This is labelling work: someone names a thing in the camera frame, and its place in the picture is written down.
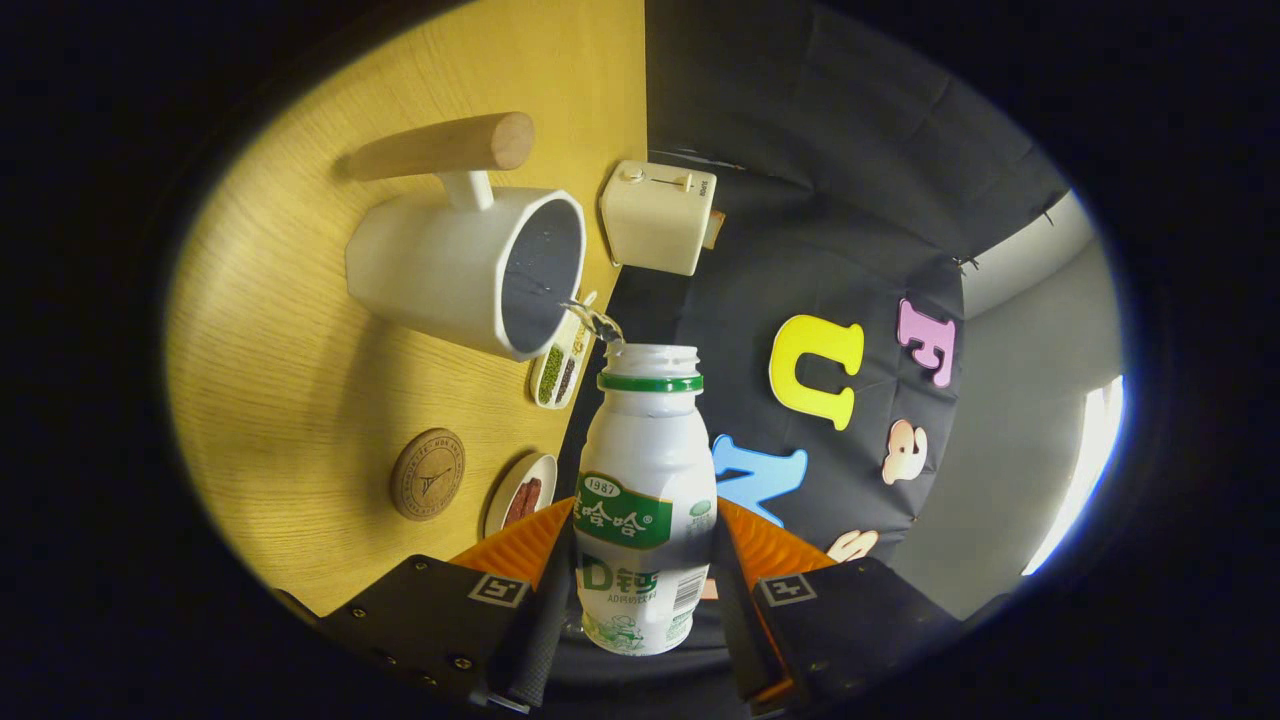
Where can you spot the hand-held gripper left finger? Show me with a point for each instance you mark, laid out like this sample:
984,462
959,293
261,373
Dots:
535,640

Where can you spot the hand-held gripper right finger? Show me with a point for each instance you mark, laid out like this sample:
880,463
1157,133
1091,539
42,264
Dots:
738,630

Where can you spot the white juice bottle green label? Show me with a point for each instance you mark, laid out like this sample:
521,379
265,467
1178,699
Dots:
645,460

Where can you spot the round wooden coaster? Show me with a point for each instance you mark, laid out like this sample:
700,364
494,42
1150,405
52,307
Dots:
428,475

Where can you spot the white round plate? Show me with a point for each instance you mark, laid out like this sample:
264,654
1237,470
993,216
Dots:
498,510

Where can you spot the red sausages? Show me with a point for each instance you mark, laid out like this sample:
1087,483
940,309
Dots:
524,500

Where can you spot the small divided bean dish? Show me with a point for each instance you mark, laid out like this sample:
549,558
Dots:
555,375

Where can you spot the wooden table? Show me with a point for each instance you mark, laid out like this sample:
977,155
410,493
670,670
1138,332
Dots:
290,380

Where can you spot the bright ceiling light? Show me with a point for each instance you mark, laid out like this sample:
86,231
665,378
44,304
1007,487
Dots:
1085,470

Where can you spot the toast slice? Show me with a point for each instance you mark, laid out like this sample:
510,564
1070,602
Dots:
714,230

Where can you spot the cream toaster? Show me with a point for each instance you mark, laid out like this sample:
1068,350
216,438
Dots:
655,220

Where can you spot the black backdrop cloth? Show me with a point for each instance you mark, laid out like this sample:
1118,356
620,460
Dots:
800,150

